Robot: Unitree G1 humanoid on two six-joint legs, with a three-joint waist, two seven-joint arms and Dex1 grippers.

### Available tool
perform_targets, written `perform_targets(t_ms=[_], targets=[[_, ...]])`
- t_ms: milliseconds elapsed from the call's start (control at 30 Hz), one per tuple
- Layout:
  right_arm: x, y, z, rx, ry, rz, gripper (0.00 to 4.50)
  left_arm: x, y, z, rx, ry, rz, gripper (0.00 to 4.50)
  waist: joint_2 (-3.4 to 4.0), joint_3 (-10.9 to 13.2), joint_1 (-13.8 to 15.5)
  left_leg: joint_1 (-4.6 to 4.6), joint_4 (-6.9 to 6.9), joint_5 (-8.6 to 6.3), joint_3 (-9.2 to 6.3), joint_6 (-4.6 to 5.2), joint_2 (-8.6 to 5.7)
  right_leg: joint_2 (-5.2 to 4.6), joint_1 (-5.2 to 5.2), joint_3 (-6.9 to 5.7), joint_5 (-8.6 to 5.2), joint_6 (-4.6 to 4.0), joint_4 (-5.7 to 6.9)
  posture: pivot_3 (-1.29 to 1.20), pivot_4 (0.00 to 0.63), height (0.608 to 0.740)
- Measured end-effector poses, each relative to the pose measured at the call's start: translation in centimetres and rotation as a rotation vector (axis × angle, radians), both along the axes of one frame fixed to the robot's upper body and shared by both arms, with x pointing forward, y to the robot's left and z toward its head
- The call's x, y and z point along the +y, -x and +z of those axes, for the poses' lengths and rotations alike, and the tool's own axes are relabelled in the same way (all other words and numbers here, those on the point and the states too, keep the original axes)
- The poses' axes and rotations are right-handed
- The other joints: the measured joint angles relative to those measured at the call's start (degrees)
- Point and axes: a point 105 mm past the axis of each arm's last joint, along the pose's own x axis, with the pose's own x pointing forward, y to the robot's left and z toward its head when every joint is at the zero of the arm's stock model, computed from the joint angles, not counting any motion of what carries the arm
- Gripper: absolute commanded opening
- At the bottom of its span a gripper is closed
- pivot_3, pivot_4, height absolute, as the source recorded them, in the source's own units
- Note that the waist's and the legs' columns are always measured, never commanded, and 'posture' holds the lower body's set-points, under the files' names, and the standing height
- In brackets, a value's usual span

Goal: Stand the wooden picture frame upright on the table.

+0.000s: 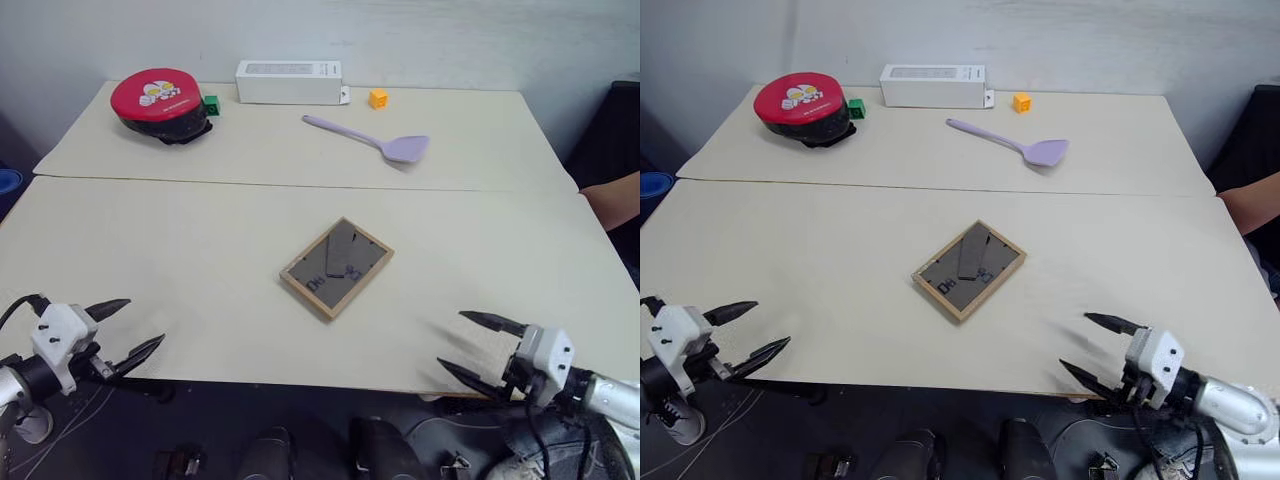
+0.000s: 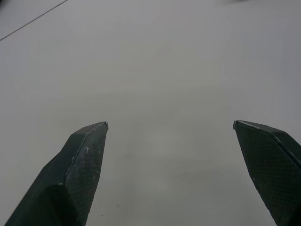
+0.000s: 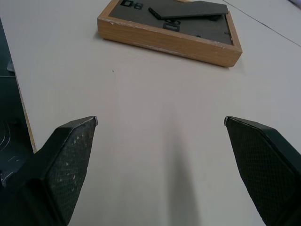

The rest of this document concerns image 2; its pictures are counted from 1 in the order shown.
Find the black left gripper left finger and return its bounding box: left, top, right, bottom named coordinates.
left=4, top=121, right=109, bottom=226

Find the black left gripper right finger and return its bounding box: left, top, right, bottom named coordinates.
left=232, top=120, right=301, bottom=226

